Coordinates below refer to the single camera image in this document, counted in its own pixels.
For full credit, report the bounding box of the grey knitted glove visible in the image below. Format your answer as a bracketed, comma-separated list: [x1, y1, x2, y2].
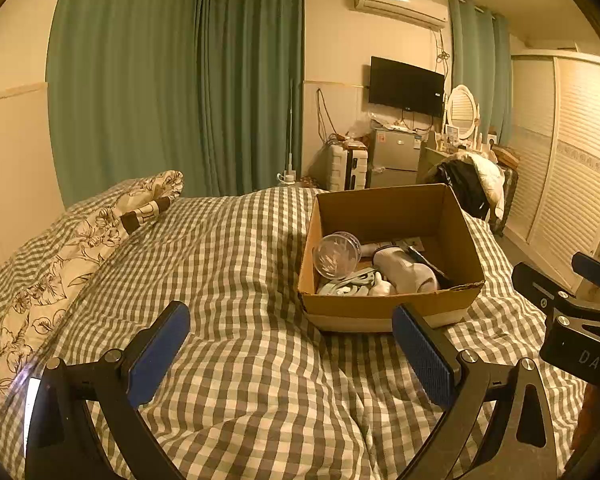
[372, 246, 439, 295]

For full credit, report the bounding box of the blue floral tissue pack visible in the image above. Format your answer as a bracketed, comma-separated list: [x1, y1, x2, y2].
[317, 266, 396, 297]

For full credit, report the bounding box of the clear round swab container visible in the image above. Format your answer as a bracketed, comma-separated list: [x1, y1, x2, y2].
[312, 231, 362, 280]

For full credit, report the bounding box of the grey checked duvet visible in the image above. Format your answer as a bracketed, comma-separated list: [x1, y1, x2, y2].
[0, 181, 585, 479]

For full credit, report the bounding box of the lit smartphone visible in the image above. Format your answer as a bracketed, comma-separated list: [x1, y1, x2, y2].
[22, 377, 41, 450]

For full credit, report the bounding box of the chair with piled clothes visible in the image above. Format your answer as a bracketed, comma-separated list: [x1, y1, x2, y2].
[422, 152, 506, 221]

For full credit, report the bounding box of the floral pillow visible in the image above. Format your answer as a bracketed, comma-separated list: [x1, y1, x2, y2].
[0, 170, 184, 411]

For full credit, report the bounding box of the open cardboard box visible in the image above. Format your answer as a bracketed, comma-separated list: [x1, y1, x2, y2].
[298, 184, 484, 333]

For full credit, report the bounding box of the white louvred wardrobe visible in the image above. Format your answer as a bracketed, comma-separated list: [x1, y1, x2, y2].
[505, 50, 600, 290]

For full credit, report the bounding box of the oval white vanity mirror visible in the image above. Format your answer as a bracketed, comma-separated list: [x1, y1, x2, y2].
[444, 84, 480, 142]

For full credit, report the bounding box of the silver mini fridge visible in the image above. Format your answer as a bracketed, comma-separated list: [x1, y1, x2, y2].
[368, 129, 422, 188]

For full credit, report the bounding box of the white ribbed suitcase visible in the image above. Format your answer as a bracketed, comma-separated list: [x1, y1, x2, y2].
[326, 140, 368, 192]

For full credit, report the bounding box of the green curtain by wardrobe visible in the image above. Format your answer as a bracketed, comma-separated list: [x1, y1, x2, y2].
[449, 0, 513, 144]

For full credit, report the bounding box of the white air conditioner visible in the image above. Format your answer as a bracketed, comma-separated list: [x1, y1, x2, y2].
[354, 0, 449, 29]

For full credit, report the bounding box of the large green curtain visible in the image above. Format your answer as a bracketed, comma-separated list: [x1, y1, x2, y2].
[46, 0, 304, 205]

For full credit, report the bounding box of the black wall television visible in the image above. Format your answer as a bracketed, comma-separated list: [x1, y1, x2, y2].
[368, 56, 445, 118]

